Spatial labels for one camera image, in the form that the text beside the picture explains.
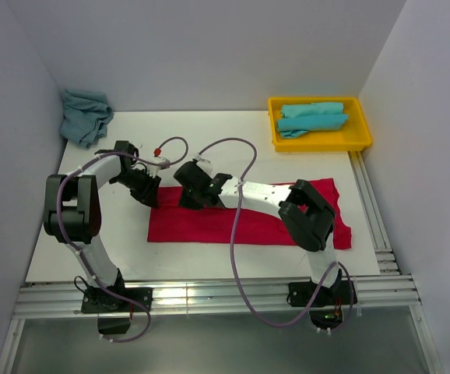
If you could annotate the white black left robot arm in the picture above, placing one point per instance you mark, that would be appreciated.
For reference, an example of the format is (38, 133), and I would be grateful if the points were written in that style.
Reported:
(72, 213)

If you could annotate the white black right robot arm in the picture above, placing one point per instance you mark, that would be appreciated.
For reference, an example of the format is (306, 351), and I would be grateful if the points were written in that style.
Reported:
(308, 218)

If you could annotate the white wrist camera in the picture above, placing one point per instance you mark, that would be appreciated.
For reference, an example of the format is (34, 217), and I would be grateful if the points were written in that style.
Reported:
(203, 164)
(158, 163)

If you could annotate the crumpled grey-blue t-shirt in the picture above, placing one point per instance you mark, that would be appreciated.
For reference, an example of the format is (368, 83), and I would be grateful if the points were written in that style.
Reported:
(86, 115)

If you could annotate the yellow plastic bin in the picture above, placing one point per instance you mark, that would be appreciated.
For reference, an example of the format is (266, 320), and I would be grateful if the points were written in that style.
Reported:
(353, 136)

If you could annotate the red t-shirt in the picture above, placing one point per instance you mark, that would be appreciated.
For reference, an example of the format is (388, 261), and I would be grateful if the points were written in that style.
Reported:
(171, 223)

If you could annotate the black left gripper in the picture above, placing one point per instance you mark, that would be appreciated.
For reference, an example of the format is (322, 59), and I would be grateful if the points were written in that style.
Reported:
(149, 192)

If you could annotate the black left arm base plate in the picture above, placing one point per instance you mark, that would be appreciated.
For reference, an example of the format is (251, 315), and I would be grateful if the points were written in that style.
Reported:
(97, 301)

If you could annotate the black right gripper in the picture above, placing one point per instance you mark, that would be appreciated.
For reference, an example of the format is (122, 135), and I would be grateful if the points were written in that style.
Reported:
(184, 202)

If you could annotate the aluminium mounting rail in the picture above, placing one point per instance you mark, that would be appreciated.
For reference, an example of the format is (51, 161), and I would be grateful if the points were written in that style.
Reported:
(61, 301)

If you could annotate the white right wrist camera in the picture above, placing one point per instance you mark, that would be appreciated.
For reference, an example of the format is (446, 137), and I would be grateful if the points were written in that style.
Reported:
(203, 164)

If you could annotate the rolled teal t-shirt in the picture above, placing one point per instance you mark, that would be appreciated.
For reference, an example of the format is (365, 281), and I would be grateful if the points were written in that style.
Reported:
(321, 108)
(291, 128)

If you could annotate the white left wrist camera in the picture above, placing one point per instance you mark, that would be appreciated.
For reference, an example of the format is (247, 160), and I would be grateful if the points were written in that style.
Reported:
(158, 163)

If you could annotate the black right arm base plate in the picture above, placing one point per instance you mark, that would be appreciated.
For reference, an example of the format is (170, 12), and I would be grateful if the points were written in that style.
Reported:
(300, 293)

